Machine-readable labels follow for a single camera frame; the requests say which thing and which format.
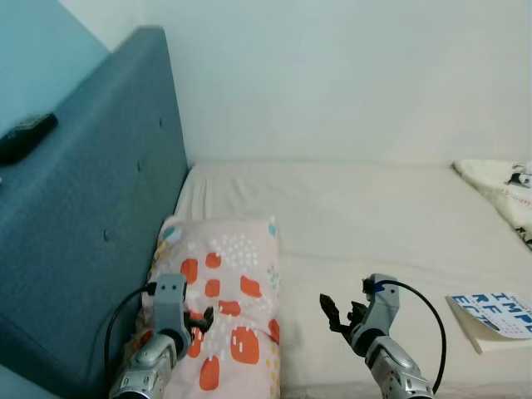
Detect cream cartoon print blanket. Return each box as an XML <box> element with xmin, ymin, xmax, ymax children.
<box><xmin>452</xmin><ymin>159</ymin><xmax>532</xmax><ymax>248</ymax></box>

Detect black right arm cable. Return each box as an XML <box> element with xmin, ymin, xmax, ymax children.
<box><xmin>372</xmin><ymin>279</ymin><xmax>448</xmax><ymax>393</ymax></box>

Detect blue upholstered headboard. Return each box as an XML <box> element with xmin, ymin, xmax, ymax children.
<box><xmin>0</xmin><ymin>25</ymin><xmax>192</xmax><ymax>398</ymax></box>

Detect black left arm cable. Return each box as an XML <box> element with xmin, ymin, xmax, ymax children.
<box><xmin>103</xmin><ymin>283</ymin><xmax>159</xmax><ymax>393</ymax></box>

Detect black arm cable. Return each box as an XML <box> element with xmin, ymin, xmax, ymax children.
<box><xmin>372</xmin><ymin>279</ymin><xmax>448</xmax><ymax>393</ymax></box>
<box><xmin>103</xmin><ymin>283</ymin><xmax>159</xmax><ymax>393</ymax></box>

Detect pink orange-spotted pillow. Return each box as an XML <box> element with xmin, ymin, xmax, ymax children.
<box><xmin>133</xmin><ymin>215</ymin><xmax>283</xmax><ymax>398</ymax></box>

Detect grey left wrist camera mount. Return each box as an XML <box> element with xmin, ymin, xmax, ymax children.
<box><xmin>153</xmin><ymin>273</ymin><xmax>189</xmax><ymax>335</ymax></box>

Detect white book blue letters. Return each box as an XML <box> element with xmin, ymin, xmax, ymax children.
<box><xmin>446</xmin><ymin>291</ymin><xmax>532</xmax><ymax>355</ymax></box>

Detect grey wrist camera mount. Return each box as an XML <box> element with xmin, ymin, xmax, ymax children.
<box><xmin>363</xmin><ymin>273</ymin><xmax>401</xmax><ymax>335</ymax></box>
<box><xmin>153</xmin><ymin>273</ymin><xmax>189</xmax><ymax>335</ymax></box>

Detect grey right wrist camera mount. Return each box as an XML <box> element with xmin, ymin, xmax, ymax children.
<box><xmin>363</xmin><ymin>273</ymin><xmax>401</xmax><ymax>335</ymax></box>

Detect black remote control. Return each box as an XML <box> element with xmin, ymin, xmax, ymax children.
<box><xmin>0</xmin><ymin>112</ymin><xmax>60</xmax><ymax>165</ymax></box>

